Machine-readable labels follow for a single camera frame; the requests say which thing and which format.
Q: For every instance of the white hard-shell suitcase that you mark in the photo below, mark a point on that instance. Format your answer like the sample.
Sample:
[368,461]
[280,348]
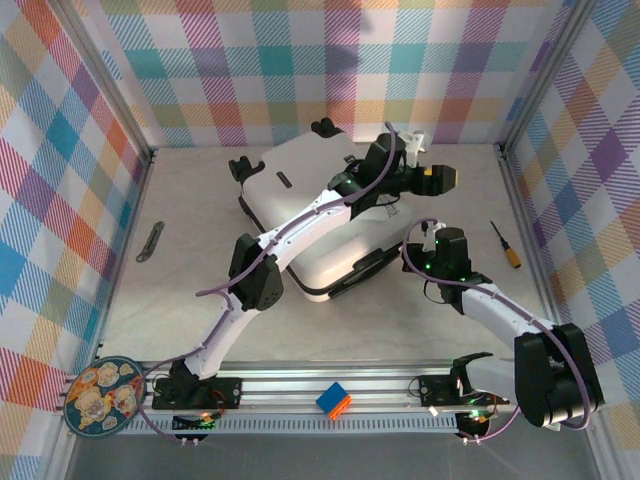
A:
[310,160]

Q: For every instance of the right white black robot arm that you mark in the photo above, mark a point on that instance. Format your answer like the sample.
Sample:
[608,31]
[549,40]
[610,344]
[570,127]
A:
[500,310]

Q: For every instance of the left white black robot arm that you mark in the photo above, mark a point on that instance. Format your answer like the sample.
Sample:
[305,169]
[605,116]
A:
[310,215]

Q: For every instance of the blue orange puzzle cube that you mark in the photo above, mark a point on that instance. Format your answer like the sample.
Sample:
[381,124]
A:
[331,400]

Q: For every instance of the grey metal strip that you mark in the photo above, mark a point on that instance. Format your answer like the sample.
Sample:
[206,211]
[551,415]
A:
[150,242]

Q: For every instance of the round cartoon bear plate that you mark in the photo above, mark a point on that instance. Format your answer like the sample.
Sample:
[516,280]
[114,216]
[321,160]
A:
[100,400]

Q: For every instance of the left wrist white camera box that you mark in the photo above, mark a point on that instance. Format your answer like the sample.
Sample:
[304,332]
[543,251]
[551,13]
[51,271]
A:
[415,137]

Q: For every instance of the aluminium side rail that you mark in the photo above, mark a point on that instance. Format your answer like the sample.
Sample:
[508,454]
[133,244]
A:
[517,200]
[136,200]

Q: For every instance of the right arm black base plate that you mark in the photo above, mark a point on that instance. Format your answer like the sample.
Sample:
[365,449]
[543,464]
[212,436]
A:
[435,387]

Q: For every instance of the aluminium corner post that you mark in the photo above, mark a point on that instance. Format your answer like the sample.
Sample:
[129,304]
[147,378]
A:
[106,75]
[544,75]

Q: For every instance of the aluminium mounting rail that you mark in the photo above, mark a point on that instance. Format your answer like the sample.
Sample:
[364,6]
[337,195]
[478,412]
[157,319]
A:
[290,387]

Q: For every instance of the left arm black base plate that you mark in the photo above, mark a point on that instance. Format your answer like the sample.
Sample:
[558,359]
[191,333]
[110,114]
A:
[230,390]

